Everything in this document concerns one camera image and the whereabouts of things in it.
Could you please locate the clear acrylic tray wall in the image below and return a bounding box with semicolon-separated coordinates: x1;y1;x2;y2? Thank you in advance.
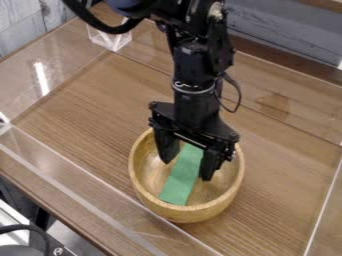
0;20;342;256

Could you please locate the grey metal frame bracket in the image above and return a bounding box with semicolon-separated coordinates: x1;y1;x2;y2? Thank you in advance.
27;231;106;256

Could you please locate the clear acrylic corner bracket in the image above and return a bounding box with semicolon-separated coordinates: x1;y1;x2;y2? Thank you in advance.
86;26;132;52

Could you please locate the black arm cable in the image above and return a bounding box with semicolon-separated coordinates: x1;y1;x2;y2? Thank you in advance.
60;0;243;114

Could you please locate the black cable lower left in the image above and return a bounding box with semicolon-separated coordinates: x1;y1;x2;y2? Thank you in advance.
0;224;49;256

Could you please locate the brown wooden bowl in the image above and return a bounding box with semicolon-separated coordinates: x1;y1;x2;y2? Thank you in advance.
128;129;244;223

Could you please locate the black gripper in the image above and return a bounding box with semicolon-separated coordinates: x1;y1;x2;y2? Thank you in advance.
148;83;239;181

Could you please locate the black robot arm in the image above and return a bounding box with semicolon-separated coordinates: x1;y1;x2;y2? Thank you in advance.
106;0;239;181

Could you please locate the green rectangular block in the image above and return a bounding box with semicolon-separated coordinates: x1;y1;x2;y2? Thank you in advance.
158;144;202;206

